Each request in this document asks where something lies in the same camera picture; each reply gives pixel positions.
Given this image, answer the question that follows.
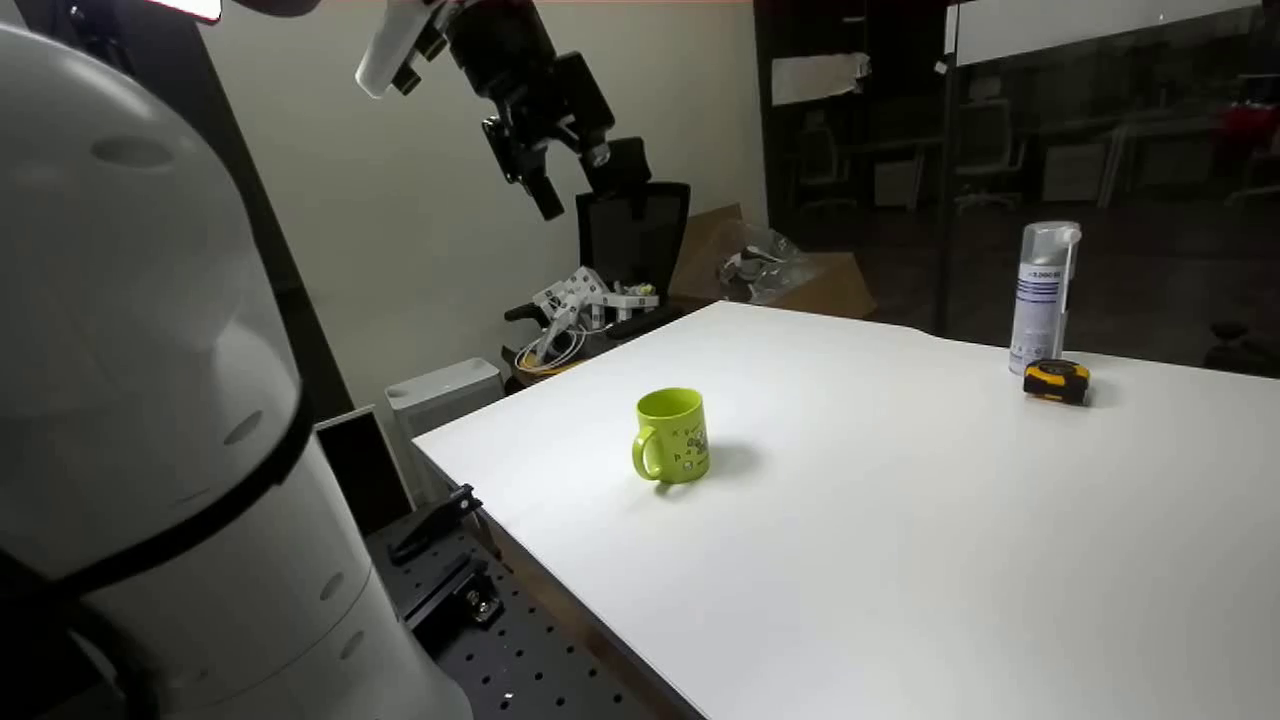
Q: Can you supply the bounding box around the white spray bottle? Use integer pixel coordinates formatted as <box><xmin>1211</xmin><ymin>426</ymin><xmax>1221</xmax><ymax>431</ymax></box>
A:
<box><xmin>1008</xmin><ymin>222</ymin><xmax>1085</xmax><ymax>373</ymax></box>

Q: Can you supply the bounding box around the brown cardboard box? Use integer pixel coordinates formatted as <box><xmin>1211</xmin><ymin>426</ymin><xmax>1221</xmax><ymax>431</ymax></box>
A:
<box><xmin>669</xmin><ymin>203</ymin><xmax>877</xmax><ymax>319</ymax></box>

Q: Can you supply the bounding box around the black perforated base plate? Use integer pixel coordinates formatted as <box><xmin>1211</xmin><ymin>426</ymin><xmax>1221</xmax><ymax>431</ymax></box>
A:
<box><xmin>366</xmin><ymin>512</ymin><xmax>669</xmax><ymax>720</ymax></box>

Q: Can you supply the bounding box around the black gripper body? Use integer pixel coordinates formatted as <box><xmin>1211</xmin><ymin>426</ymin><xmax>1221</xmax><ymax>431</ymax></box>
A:
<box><xmin>448</xmin><ymin>0</ymin><xmax>615</xmax><ymax>178</ymax></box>

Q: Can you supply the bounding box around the black clamp on table edge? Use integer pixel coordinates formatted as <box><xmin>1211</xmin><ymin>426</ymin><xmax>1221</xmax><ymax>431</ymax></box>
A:
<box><xmin>386</xmin><ymin>485</ymin><xmax>480</xmax><ymax>565</ymax></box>

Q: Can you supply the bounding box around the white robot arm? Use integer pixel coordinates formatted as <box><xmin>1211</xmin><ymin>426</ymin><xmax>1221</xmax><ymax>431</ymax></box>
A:
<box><xmin>0</xmin><ymin>23</ymin><xmax>470</xmax><ymax>720</ymax></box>

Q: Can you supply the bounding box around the grey box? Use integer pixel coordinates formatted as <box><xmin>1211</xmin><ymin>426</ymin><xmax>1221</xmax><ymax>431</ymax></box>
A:
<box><xmin>382</xmin><ymin>357</ymin><xmax>504</xmax><ymax>438</ymax></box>

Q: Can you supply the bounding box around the green ceramic mug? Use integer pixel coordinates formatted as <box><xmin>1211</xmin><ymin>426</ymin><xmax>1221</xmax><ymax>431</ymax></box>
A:
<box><xmin>630</xmin><ymin>390</ymin><xmax>711</xmax><ymax>485</ymax></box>

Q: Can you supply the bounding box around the black office chair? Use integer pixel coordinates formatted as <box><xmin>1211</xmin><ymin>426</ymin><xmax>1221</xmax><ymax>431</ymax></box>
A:
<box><xmin>576</xmin><ymin>181</ymin><xmax>691</xmax><ymax>319</ymax></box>

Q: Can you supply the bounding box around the white black robot toy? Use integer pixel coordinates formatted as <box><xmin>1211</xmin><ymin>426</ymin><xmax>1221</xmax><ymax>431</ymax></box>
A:
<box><xmin>504</xmin><ymin>269</ymin><xmax>661</xmax><ymax>378</ymax></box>

